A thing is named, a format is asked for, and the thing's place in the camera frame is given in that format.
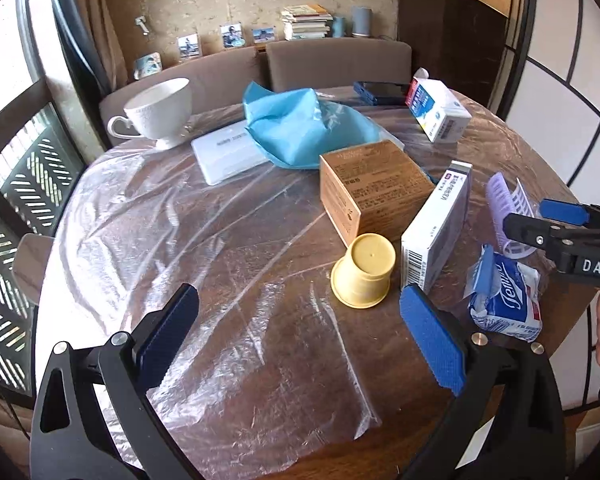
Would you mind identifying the stack of books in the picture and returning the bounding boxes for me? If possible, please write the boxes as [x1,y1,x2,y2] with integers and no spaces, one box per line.
[280,4,335,41]

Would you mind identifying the white purple medicine box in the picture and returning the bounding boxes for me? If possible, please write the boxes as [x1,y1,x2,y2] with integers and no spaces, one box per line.
[401,160,473,293]

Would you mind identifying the blue white tissue pack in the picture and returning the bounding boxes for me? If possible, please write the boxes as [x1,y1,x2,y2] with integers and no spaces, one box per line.
[466,245,543,343]

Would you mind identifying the yellow paper cup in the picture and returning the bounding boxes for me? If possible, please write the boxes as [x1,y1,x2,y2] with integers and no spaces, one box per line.
[330,233,397,309]

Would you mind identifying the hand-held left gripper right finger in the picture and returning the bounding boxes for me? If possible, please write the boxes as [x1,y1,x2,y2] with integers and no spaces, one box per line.
[399,284,567,480]

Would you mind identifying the blue drawstring bag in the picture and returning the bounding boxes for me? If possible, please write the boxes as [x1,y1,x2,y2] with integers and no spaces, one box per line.
[242,81,381,170]

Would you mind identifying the white teacup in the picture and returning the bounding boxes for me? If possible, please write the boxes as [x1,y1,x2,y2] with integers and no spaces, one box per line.
[107,78,193,150]

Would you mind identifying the beige chair back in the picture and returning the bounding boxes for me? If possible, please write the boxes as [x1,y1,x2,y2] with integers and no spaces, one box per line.
[14,232,56,306]

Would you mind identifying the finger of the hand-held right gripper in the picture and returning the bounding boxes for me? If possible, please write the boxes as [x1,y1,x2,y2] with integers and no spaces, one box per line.
[502,212,581,262]
[539,198,600,233]

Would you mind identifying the white black lattice door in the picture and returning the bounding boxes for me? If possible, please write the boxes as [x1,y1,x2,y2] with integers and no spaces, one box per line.
[495,0,600,411]

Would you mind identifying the dark blue case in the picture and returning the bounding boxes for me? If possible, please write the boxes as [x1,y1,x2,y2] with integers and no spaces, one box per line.
[352,81,412,107]

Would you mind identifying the dark wooden cabinet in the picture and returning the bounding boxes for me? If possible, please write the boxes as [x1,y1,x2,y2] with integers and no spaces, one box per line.
[397,0,510,106]

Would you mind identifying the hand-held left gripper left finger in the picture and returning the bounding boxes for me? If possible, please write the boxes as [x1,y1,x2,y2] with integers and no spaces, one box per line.
[30,282,201,480]

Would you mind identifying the brown cardboard box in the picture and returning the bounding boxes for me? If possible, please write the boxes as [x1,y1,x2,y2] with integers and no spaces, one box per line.
[319,140,436,247]

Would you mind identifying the patterned window screen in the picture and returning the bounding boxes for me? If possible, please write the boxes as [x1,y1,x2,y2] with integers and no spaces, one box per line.
[0,100,86,396]

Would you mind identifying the grey blue cylinder speaker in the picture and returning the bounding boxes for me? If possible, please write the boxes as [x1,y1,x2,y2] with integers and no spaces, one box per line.
[351,6,372,38]

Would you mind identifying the white flat box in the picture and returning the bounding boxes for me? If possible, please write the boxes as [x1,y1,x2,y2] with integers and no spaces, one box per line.
[191,120,273,186]

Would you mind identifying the white blue milk carton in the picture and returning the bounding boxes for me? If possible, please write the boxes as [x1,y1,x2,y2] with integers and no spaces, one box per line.
[405,67,472,143]

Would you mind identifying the purple plastic comb piece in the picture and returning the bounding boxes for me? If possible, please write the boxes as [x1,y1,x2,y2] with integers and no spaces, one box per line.
[486,172,538,261]

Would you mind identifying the beige curtain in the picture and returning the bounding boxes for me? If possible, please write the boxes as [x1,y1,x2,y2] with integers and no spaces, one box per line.
[72,0,131,91]

